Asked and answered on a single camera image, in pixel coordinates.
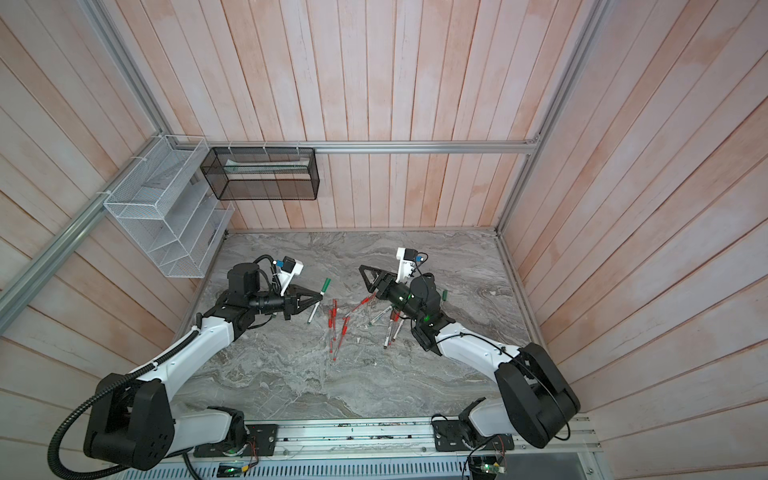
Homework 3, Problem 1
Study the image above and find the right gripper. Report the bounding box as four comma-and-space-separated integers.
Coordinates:
362, 267, 426, 329

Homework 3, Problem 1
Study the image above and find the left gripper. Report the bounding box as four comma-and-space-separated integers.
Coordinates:
249, 284, 323, 321

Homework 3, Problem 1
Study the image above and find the green marker pen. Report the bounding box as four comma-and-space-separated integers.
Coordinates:
307, 278, 331, 324
368, 306, 392, 326

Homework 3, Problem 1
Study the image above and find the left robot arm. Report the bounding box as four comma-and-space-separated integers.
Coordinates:
83, 257, 322, 470

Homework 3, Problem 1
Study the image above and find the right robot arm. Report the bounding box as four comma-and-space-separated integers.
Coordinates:
359, 265, 581, 448

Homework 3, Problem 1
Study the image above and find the red gel pen upper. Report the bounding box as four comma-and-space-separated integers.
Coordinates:
345, 293, 376, 317

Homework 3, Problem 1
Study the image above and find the red gel pen long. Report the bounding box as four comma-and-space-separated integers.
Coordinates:
333, 315, 350, 362

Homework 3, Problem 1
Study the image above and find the brown marker left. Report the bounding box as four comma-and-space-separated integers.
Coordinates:
384, 309, 398, 349

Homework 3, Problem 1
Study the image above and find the brown marker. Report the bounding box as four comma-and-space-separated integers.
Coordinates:
384, 309, 398, 349
391, 318, 405, 343

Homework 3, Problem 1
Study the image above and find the brown marker right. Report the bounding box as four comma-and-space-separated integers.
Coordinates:
391, 318, 405, 343

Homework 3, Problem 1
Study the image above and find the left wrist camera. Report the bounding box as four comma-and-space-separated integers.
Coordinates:
273, 256, 304, 296

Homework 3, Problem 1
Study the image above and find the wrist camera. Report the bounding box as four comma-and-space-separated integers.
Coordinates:
273, 256, 304, 296
396, 247, 428, 283

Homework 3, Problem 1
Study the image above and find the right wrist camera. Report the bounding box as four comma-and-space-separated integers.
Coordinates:
396, 247, 428, 283

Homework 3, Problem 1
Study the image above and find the black wire mesh basket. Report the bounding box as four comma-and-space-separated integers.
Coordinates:
200, 146, 320, 201

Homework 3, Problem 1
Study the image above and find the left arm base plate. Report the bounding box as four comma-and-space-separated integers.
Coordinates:
193, 423, 278, 458

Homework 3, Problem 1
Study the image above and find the white wire mesh shelf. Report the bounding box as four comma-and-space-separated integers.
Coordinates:
104, 135, 234, 279

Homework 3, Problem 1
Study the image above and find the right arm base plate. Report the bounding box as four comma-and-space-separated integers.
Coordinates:
431, 418, 480, 452

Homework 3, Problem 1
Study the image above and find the aluminium front rail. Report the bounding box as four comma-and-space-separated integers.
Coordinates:
104, 416, 601, 466

